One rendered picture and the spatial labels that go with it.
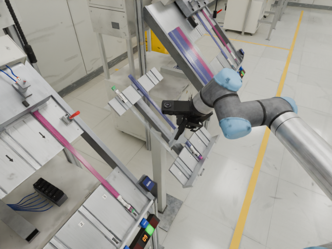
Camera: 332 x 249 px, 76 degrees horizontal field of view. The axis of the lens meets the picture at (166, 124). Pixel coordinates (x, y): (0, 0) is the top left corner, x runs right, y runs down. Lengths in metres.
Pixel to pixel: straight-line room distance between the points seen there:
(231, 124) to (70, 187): 0.83
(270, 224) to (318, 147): 1.29
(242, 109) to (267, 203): 1.35
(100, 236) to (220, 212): 1.09
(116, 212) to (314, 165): 0.63
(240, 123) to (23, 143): 0.64
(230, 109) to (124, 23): 1.08
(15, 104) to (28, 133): 0.10
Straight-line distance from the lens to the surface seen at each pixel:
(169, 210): 1.67
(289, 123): 0.60
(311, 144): 0.57
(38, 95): 0.78
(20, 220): 1.10
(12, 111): 0.75
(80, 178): 1.16
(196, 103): 0.68
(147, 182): 0.86
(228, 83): 0.60
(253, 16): 4.85
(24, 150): 0.78
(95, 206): 0.81
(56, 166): 1.26
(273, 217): 1.84
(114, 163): 0.85
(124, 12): 1.49
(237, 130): 0.57
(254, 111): 0.61
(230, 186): 1.86
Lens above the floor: 1.52
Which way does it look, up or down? 42 degrees down
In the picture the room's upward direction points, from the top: straight up
